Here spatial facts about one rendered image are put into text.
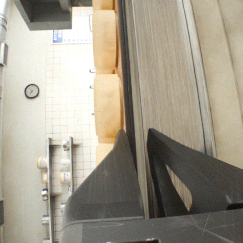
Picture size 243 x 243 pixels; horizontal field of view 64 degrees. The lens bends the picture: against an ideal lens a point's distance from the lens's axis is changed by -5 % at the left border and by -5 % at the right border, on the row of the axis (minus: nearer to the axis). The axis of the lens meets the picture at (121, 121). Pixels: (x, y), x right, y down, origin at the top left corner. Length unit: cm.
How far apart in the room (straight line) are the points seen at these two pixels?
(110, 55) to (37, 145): 424
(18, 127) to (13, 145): 39
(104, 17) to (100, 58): 3
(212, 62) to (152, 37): 5
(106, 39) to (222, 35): 10
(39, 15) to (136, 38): 67
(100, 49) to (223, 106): 10
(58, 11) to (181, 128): 72
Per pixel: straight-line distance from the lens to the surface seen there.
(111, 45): 16
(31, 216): 459
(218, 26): 20
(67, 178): 399
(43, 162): 407
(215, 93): 17
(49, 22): 81
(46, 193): 413
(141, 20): 19
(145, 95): 16
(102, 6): 20
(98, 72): 21
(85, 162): 419
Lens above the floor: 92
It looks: 5 degrees down
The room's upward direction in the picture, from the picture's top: 92 degrees counter-clockwise
